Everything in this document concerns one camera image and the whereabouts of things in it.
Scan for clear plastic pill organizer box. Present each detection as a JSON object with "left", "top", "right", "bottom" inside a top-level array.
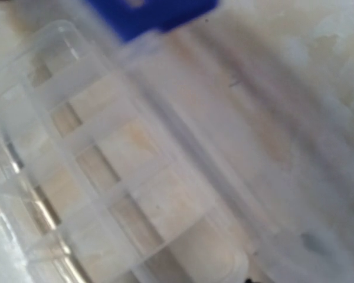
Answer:
[{"left": 0, "top": 0, "right": 354, "bottom": 283}]

